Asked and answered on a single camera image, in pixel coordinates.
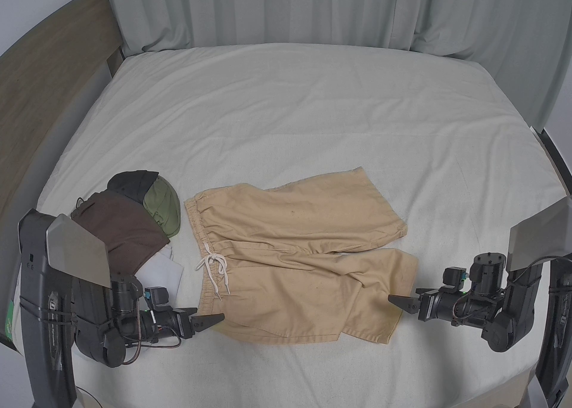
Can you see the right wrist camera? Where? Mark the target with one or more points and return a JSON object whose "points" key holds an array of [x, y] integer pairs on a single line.
{"points": [[453, 276]]}

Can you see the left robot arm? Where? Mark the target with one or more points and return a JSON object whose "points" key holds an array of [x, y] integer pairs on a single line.
{"points": [[49, 308]]}

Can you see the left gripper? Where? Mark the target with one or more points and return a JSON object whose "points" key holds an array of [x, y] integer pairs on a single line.
{"points": [[176, 323]]}

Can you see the white garment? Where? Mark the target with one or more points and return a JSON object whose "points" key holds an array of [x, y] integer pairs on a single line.
{"points": [[161, 270]]}

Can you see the black garment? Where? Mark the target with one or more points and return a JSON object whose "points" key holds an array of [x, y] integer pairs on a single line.
{"points": [[129, 182]]}

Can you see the brown garment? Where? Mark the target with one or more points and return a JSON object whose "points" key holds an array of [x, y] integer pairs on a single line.
{"points": [[120, 227]]}

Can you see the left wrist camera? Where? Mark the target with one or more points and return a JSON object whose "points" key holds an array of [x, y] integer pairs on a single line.
{"points": [[157, 296]]}

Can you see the green garment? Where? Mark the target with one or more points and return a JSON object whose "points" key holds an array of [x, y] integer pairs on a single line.
{"points": [[163, 205]]}

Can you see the bed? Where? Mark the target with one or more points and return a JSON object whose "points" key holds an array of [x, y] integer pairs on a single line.
{"points": [[313, 129]]}

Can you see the tan shorts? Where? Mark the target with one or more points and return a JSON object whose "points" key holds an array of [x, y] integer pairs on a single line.
{"points": [[290, 227]]}

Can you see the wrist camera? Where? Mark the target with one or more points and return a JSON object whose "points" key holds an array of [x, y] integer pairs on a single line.
{"points": [[453, 276], [157, 296]]}

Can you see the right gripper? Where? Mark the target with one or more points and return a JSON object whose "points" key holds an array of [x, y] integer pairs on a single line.
{"points": [[438, 305]]}

